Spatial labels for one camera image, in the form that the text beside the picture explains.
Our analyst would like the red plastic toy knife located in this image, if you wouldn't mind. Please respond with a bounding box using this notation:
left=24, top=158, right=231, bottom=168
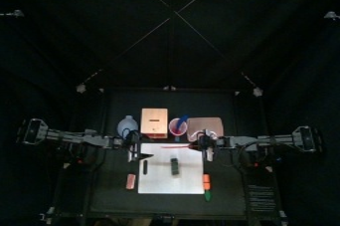
left=160, top=143, right=196, bottom=150

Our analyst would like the white cutting board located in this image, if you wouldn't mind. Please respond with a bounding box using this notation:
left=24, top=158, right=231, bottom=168
left=137, top=141, right=205, bottom=195

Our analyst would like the toy sushi roll block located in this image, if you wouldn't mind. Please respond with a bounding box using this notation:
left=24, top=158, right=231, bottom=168
left=169, top=157, right=180, bottom=176

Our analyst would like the pink toy salmon piece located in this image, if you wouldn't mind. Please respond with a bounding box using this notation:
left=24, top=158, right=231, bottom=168
left=125, top=173, right=139, bottom=191

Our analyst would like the wooden box with red front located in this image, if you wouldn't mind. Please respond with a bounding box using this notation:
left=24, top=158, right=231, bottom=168
left=140, top=108, right=171, bottom=139

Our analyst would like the blue plastic utensil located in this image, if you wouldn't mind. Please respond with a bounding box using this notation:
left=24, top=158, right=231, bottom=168
left=175, top=113, right=189, bottom=132

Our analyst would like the orange toy carrot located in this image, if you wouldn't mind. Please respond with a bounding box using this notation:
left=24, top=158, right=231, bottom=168
left=201, top=173, right=213, bottom=203

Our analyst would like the white printed label sheet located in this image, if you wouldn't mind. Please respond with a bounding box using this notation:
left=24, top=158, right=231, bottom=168
left=245, top=184, right=279, bottom=214

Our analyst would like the diagonal steel brace wire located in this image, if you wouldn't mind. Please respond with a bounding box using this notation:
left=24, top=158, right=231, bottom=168
left=123, top=0, right=263, bottom=97
left=76, top=0, right=236, bottom=94

